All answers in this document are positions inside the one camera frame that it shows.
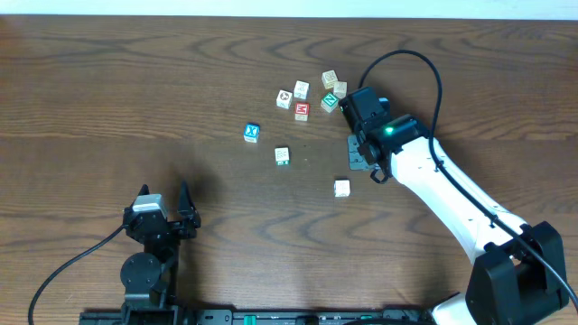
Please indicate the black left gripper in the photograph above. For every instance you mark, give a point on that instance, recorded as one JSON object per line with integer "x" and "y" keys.
{"x": 171, "y": 224}

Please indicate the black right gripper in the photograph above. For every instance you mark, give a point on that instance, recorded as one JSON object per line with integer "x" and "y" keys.
{"x": 359, "y": 143}

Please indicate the yellow-edged wooden block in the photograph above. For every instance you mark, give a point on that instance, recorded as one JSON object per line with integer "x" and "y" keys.
{"x": 341, "y": 188}

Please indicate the green-edged wooden block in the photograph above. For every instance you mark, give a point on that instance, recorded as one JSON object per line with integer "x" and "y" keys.
{"x": 282, "y": 156}

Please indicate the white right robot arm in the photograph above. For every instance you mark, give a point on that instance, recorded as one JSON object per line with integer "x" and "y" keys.
{"x": 518, "y": 271}

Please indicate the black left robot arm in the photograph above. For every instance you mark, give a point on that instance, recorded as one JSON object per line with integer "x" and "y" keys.
{"x": 150, "y": 277}

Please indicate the green N wooden block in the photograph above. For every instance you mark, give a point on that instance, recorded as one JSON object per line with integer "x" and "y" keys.
{"x": 329, "y": 102}

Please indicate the plain wooden block top right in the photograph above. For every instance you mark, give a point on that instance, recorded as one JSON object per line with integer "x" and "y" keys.
{"x": 340, "y": 89}

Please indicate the plain wooden block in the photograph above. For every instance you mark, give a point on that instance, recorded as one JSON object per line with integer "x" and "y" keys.
{"x": 301, "y": 89}
{"x": 340, "y": 89}

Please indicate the red M wooden block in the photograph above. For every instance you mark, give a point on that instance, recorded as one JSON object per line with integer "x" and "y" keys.
{"x": 301, "y": 111}

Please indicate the yellow-print wooden block top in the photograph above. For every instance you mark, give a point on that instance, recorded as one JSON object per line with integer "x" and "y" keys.
{"x": 329, "y": 78}

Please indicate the plain wooden block upper middle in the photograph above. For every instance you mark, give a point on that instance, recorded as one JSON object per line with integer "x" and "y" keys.
{"x": 301, "y": 89}

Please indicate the wooden block with round picture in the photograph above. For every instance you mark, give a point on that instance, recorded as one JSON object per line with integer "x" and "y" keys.
{"x": 284, "y": 99}

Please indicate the blue X wooden block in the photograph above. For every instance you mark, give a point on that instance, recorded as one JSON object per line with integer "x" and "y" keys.
{"x": 251, "y": 133}

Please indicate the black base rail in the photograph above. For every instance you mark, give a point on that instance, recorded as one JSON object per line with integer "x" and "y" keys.
{"x": 229, "y": 317}

